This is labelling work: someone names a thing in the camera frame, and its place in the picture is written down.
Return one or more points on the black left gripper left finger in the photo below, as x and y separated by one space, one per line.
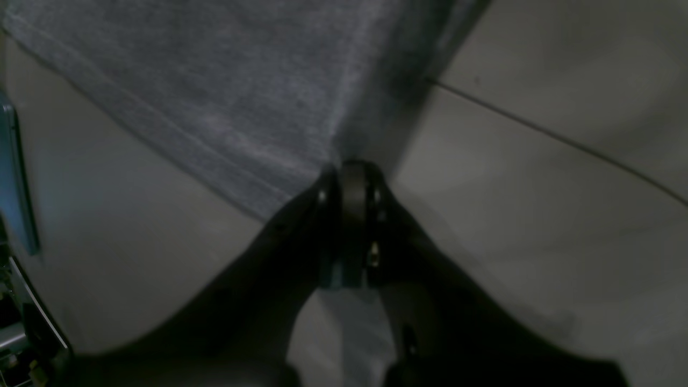
236 331

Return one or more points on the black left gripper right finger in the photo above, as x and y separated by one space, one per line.
447 330

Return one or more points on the grey T-shirt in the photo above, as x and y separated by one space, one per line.
252 98

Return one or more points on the blue-grey flat panel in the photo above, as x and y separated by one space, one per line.
15 196

